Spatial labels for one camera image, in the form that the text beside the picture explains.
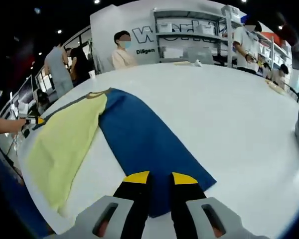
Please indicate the grey metal shelf rack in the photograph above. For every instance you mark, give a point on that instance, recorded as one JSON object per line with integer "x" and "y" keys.
{"x": 189, "y": 37}

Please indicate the yellow folded cloth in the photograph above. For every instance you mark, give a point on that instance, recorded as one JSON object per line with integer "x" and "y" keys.
{"x": 182, "y": 64}

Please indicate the yellow grey blue garment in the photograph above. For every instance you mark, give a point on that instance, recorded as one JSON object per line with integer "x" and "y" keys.
{"x": 139, "y": 139}

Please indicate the person's blue clothing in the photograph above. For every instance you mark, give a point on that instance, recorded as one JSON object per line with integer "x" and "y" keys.
{"x": 12, "y": 204}

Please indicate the grey chair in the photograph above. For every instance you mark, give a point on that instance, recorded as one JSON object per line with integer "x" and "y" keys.
{"x": 200, "y": 56}

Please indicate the black sign stand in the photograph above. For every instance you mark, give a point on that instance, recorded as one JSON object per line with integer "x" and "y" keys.
{"x": 298, "y": 61}

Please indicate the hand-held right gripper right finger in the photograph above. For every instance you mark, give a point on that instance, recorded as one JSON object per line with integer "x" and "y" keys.
{"x": 187, "y": 211}

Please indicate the white shelf rack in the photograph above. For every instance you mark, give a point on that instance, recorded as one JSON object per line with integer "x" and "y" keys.
{"x": 276, "y": 49}

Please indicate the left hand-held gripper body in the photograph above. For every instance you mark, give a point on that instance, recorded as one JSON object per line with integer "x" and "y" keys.
{"x": 23, "y": 109}

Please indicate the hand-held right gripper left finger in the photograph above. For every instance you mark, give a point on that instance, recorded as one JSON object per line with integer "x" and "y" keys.
{"x": 132, "y": 206}

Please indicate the white storage bin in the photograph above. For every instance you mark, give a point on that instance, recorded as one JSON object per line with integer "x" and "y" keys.
{"x": 206, "y": 29}
{"x": 165, "y": 27}

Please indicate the small white object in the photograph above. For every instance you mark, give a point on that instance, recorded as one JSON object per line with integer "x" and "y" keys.
{"x": 197, "y": 63}

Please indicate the white paper cup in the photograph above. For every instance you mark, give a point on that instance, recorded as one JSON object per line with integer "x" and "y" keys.
{"x": 92, "y": 75}

